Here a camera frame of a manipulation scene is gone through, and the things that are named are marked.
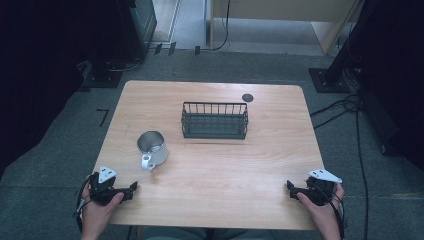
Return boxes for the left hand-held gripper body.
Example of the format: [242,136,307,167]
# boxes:
[87,165,118,206]

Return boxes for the dark cabinet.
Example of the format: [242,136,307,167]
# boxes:
[128,0,158,57]

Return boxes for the black wire basket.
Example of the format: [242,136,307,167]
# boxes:
[180,101,250,141]

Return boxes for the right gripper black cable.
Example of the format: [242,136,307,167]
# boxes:
[316,185,347,240]

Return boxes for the metal cup with white handle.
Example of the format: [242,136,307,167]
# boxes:
[136,130,170,172]

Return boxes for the light wooden furniture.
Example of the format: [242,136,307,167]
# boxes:
[209,0,365,56]

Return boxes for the dark curtain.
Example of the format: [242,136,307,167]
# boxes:
[0,0,134,178]
[346,0,424,171]

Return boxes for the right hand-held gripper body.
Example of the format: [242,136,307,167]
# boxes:
[304,168,343,207]

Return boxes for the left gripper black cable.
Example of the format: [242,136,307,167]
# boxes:
[73,175,94,233]

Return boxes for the person's left hand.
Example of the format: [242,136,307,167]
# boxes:
[80,183,125,240]

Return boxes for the black metal stand with base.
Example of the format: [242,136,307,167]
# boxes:
[82,0,141,90]
[308,0,374,94]

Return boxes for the black hanging cable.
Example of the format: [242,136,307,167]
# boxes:
[211,0,232,52]

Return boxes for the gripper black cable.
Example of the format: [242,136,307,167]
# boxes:
[73,175,94,233]
[316,185,347,240]

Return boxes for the black floor cables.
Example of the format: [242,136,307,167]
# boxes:
[309,93,372,240]

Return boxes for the person's right hand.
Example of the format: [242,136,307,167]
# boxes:
[295,182,345,240]

